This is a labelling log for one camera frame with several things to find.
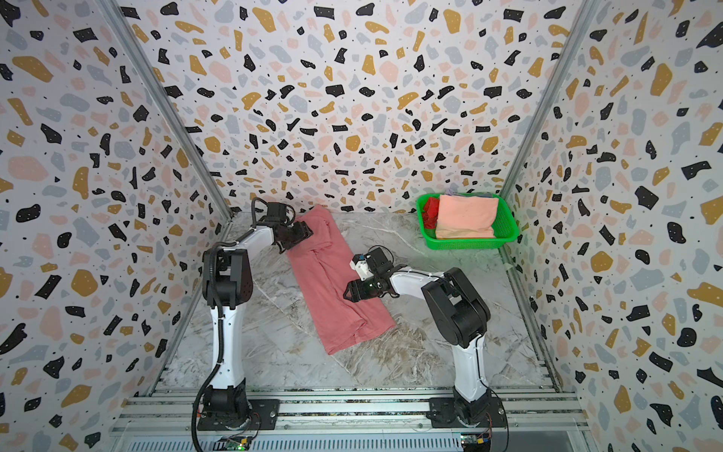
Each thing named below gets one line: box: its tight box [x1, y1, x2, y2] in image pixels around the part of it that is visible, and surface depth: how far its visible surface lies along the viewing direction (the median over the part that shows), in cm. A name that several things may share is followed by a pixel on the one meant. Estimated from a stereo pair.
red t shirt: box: [421, 196, 440, 230], surface depth 112 cm
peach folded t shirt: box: [434, 193, 499, 240], surface depth 108 cm
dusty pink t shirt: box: [286, 204, 397, 356], surface depth 97 cm
